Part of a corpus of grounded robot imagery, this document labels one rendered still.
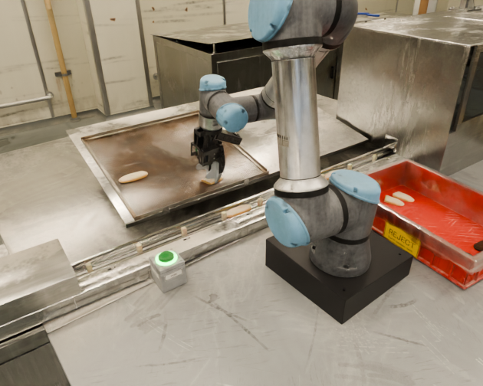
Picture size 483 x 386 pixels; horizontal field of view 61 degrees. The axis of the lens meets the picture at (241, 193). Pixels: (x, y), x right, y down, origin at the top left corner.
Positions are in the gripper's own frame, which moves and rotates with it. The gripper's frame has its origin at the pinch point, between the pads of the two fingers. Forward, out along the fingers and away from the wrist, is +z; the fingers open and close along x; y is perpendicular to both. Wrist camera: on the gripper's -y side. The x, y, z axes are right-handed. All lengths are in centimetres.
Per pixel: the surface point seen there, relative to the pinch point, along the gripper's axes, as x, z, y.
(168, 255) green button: 26.1, -4.1, 32.4
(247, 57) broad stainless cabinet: -139, 30, -128
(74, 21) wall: -347, 56, -73
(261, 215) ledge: 23.0, 1.2, -1.8
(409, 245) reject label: 60, -5, -24
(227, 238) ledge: 24.2, 2.7, 11.9
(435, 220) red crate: 56, 0, -46
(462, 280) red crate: 75, -6, -24
